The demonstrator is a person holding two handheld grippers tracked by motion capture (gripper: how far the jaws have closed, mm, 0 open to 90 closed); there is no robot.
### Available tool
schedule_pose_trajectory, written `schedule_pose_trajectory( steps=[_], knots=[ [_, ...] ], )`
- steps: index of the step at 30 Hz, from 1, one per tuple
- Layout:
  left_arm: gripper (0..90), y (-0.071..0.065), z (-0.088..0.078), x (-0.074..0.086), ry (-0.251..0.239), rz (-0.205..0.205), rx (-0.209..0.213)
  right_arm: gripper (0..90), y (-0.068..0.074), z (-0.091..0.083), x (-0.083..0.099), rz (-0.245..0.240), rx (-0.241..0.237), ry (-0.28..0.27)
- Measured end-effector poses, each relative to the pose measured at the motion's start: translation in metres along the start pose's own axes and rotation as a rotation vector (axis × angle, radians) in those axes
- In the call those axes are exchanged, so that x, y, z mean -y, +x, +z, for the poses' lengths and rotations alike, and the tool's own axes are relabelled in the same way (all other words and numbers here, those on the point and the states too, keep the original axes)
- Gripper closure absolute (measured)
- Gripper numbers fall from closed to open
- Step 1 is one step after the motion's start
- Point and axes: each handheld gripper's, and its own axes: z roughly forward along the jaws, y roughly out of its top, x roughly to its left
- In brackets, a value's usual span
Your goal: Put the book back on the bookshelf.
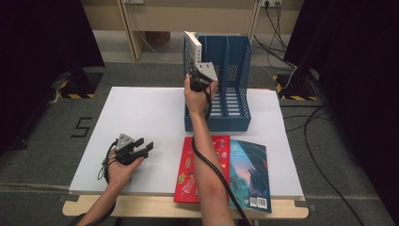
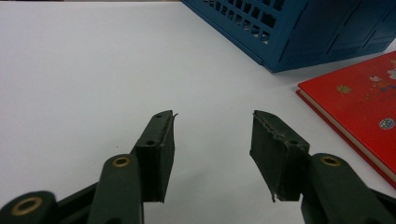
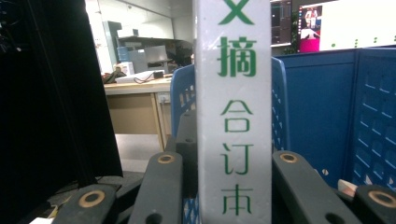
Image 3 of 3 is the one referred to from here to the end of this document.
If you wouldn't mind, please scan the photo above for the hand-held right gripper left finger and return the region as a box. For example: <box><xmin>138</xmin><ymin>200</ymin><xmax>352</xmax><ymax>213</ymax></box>
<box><xmin>128</xmin><ymin>108</ymin><xmax>198</xmax><ymax>224</ymax></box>

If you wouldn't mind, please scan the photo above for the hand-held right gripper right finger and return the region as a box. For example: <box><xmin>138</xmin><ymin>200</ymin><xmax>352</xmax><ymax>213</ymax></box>
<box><xmin>272</xmin><ymin>150</ymin><xmax>363</xmax><ymax>224</ymax></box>

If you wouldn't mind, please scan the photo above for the blue plastic file rack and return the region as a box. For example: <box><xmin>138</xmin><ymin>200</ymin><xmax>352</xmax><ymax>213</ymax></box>
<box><xmin>169</xmin><ymin>46</ymin><xmax>396</xmax><ymax>224</ymax></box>

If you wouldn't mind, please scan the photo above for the white picture-grid book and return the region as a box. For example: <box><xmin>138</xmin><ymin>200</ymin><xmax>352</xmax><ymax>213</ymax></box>
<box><xmin>192</xmin><ymin>0</ymin><xmax>274</xmax><ymax>224</ymax></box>

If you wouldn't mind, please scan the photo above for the beige wooden desk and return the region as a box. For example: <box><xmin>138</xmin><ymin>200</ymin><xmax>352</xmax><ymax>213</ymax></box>
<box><xmin>104</xmin><ymin>74</ymin><xmax>174</xmax><ymax>152</ymax></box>

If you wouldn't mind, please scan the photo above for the white box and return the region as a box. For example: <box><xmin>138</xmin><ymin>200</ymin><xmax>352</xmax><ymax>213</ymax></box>
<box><xmin>115</xmin><ymin>61</ymin><xmax>135</xmax><ymax>77</ymax></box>

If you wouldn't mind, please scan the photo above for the grey printer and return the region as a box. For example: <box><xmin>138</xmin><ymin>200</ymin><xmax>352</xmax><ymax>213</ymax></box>
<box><xmin>128</xmin><ymin>45</ymin><xmax>173</xmax><ymax>75</ymax></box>

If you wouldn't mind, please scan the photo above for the black curtain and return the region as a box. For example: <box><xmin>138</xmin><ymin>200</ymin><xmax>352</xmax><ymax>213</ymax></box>
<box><xmin>0</xmin><ymin>0</ymin><xmax>124</xmax><ymax>224</ymax></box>

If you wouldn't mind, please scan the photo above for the dark monitor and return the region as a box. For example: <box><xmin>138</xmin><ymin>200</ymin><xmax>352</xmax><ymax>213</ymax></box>
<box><xmin>270</xmin><ymin>0</ymin><xmax>293</xmax><ymax>48</ymax></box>

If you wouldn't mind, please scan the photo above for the large bright monitor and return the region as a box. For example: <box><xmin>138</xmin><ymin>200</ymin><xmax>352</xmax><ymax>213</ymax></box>
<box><xmin>297</xmin><ymin>0</ymin><xmax>396</xmax><ymax>53</ymax></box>

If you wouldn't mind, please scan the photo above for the white wall socket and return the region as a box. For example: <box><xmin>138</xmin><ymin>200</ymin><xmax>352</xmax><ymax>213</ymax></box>
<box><xmin>158</xmin><ymin>92</ymin><xmax>172</xmax><ymax>105</ymax></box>

